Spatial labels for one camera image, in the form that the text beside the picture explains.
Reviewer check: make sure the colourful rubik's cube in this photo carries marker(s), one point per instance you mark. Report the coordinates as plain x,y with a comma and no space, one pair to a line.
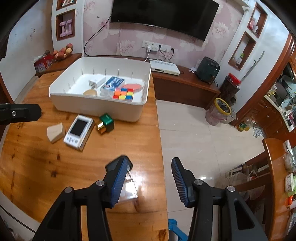
123,94

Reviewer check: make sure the red tissue box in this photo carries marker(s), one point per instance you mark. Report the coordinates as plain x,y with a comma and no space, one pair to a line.
43,63

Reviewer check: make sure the pink round toy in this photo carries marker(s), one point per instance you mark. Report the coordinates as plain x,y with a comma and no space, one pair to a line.
132,87

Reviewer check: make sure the yellow rim trash bin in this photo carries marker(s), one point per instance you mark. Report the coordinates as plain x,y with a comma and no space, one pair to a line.
218,112

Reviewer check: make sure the round gold compact mirror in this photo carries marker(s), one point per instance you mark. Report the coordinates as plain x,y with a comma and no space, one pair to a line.
90,92

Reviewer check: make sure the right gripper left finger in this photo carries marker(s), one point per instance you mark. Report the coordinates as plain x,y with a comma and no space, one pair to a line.
63,220

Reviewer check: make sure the white charger block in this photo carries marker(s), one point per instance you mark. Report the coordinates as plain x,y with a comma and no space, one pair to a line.
96,83

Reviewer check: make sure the blue card box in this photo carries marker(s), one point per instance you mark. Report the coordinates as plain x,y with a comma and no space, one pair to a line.
107,90

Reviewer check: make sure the white plastic storage bin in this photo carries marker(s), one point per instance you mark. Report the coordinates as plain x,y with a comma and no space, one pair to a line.
66,92

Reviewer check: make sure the white handheld game console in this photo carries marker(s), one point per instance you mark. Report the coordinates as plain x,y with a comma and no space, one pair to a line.
79,132

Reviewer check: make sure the beige wooden house block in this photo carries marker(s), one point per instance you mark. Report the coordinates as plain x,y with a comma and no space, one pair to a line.
55,132

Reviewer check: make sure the green gold small box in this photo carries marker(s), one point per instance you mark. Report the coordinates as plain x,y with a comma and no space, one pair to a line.
105,124

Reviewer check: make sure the white set-top box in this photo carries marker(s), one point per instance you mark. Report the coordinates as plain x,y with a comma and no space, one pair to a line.
164,67

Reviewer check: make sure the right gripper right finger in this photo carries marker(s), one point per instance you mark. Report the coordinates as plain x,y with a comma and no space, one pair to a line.
236,220

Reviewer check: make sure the clear plastic box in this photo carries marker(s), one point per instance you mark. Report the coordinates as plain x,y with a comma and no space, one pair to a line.
129,189

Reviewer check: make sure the fruit bowl with peaches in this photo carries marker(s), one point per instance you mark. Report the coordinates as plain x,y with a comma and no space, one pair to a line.
63,53

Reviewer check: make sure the blue plastic stool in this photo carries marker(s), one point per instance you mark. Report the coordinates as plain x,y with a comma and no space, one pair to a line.
173,226

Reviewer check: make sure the black wall television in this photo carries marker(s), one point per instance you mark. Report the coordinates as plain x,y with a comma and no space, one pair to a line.
193,18

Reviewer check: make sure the white wall power strip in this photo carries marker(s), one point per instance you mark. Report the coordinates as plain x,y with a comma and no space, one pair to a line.
152,46

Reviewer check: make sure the red lid dark jar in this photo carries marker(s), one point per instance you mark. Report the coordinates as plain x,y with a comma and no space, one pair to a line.
229,88

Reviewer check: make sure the pink dumbbell pair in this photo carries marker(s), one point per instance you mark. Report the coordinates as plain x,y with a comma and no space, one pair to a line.
66,28

